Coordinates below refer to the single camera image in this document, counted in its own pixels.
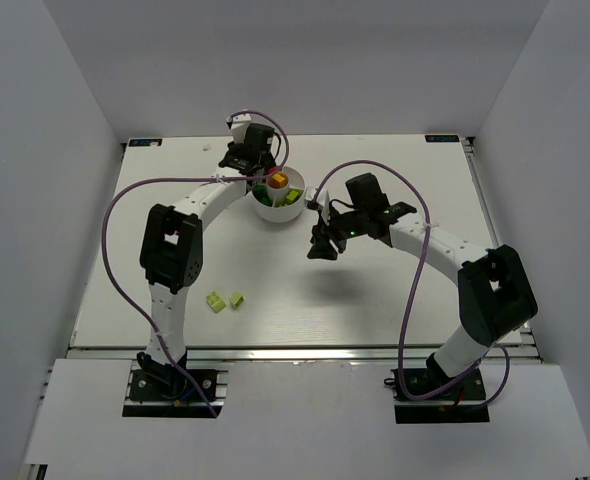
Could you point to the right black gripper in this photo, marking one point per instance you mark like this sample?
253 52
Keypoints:
335 231

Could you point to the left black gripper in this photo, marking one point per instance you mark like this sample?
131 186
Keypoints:
245 165

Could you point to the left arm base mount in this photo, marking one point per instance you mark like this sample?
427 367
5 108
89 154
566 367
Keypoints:
147 397

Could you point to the orange lego brick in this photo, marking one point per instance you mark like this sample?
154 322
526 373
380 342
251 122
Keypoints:
277 181

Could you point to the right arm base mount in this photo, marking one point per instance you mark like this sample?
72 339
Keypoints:
458 405

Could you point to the left blue table label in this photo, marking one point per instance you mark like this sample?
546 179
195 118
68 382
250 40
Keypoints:
144 142

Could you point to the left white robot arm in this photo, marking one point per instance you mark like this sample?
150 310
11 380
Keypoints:
172 249

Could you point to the right blue table label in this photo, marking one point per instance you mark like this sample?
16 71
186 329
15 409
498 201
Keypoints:
441 138

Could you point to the light green lego brick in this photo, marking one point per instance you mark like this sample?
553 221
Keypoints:
215 302

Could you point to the light green sloped lego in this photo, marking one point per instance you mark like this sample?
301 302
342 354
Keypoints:
236 300

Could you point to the blue table label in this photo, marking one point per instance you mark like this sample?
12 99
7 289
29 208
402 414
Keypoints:
144 142
441 138

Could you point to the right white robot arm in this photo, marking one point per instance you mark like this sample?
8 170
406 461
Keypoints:
494 293

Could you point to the green long lego brick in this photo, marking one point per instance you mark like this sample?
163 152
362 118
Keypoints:
260 194

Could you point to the white round divided container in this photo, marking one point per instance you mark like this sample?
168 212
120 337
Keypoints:
278 213

